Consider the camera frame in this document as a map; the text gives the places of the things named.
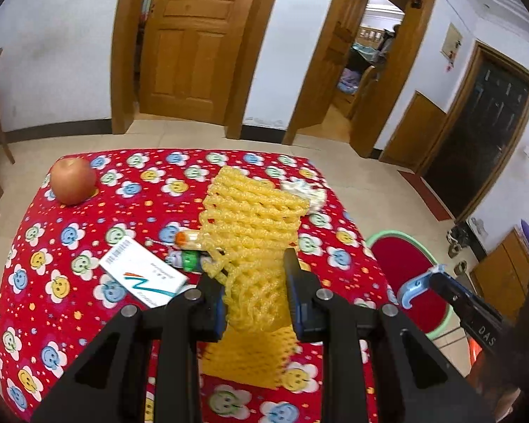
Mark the brown slipper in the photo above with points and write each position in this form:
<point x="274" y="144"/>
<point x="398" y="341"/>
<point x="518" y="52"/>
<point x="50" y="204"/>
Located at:
<point x="460" y="268"/>
<point x="454" y="250"/>

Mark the red basin with green rim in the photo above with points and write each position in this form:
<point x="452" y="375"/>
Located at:
<point x="401" y="264"/>

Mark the wall electrical panel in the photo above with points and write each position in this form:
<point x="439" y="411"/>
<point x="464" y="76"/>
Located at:
<point x="452" y="43"/>

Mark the red apple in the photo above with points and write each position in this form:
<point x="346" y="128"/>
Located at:
<point x="72" y="180"/>

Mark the wooden side cabinet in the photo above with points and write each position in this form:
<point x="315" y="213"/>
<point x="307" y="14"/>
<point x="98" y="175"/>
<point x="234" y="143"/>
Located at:
<point x="502" y="273"/>

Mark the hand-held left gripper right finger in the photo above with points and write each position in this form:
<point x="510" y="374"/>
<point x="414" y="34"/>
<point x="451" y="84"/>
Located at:
<point x="296" y="302"/>

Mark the yellow foam fruit net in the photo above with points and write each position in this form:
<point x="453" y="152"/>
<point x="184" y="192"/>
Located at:
<point x="251" y="220"/>

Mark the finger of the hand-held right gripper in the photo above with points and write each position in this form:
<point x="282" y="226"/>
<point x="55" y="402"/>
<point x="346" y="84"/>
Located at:
<point x="463" y="306"/>

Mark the red floral tablecloth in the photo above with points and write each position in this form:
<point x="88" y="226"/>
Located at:
<point x="70" y="246"/>

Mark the open wooden door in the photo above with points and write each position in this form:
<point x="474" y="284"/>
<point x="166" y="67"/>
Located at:
<point x="330" y="48"/>

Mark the small green-capped bottle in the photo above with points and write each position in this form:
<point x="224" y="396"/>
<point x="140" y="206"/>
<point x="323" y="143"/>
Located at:
<point x="185" y="259"/>

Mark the dark shoes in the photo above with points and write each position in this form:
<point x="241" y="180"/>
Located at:
<point x="465" y="233"/>

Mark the small orange-capped vial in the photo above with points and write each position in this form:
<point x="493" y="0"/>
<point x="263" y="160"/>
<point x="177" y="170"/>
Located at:
<point x="187" y="239"/>

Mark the dark entrance door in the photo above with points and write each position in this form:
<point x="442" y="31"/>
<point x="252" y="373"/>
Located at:
<point x="480" y="132"/>

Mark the red doormat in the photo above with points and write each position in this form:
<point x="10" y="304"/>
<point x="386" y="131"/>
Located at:
<point x="427" y="196"/>

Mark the white and blue carton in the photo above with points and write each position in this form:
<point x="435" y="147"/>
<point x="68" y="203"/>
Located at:
<point x="143" y="273"/>

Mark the closed wooden door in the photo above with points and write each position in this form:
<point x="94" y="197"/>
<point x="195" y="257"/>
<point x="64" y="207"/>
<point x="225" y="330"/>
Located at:
<point x="194" y="39"/>

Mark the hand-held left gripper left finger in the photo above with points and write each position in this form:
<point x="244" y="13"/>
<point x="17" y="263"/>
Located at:
<point x="218" y="310"/>

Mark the purple object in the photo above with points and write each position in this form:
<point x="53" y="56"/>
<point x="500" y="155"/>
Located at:
<point x="528" y="233"/>

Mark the white tissue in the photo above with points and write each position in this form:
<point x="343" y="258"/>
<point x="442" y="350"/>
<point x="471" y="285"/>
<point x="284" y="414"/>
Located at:
<point x="302" y="189"/>

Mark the bed with blue bedding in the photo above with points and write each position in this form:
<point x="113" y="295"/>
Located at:
<point x="357" y="70"/>

